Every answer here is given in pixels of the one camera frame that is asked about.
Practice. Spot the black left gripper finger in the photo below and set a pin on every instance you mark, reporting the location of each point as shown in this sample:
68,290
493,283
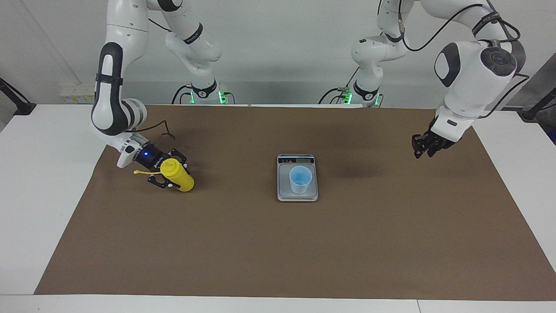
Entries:
419,145
433,148

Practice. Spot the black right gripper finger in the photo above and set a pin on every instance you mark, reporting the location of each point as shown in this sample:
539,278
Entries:
161,181
179,157

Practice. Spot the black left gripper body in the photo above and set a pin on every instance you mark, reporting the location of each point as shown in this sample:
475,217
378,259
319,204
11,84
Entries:
441,140

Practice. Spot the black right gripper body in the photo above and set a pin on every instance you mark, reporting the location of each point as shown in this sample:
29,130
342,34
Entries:
151,159

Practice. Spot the yellow squeeze bottle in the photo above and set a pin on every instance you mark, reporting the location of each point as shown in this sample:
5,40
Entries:
180,176

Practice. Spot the light blue plastic cup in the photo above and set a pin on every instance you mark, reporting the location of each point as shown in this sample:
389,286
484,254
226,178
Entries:
300,180

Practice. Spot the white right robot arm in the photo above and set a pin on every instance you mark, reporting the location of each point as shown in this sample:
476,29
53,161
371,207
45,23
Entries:
106,100

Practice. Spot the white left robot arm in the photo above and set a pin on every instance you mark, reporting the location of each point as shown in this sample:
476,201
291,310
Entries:
469,87

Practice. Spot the silver digital kitchen scale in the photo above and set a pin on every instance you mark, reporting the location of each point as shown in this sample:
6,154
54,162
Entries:
297,196

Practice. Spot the black clamp stand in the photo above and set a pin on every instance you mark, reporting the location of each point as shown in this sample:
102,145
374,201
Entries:
538,106
19,104

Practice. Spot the grey angled panel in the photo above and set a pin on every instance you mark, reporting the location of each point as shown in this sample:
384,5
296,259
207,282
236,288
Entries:
536,82

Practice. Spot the brown table mat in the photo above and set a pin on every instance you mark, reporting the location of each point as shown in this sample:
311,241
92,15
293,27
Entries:
278,248

